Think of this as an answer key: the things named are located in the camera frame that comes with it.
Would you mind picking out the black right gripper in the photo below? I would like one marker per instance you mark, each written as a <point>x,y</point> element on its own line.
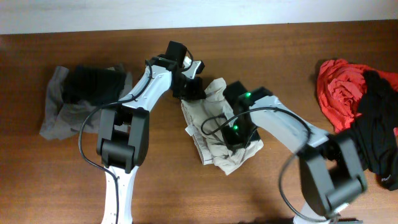
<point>232,141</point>

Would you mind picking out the folded grey garment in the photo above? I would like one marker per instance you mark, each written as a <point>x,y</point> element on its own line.
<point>63,120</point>

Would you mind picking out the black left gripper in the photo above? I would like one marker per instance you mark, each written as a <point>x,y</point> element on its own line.
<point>194,92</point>

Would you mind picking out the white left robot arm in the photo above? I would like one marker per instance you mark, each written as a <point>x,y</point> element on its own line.
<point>123,136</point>

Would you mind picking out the folded black garment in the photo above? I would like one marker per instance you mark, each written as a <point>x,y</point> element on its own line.
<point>94,85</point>

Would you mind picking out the red crumpled garment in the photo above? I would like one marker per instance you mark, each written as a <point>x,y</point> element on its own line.
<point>345,91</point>

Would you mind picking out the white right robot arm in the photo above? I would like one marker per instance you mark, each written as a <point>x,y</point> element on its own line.
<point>330,171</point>

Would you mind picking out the black garment with logo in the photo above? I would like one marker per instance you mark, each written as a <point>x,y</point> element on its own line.
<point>374,129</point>

